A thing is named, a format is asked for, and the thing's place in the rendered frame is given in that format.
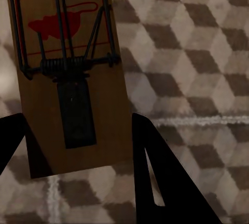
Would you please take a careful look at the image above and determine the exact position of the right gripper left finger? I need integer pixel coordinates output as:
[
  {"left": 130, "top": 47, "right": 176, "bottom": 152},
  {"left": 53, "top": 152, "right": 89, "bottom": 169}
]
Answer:
[{"left": 0, "top": 113, "right": 25, "bottom": 175}]

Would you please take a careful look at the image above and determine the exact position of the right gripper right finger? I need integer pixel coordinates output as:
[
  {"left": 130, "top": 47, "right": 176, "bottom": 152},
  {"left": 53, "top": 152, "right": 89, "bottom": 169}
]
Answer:
[{"left": 131, "top": 113, "right": 223, "bottom": 224}]

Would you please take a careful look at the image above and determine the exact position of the mousetrap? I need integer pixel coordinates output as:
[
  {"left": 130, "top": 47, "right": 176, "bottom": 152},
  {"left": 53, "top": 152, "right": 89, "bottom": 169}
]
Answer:
[{"left": 8, "top": 0, "right": 134, "bottom": 179}]

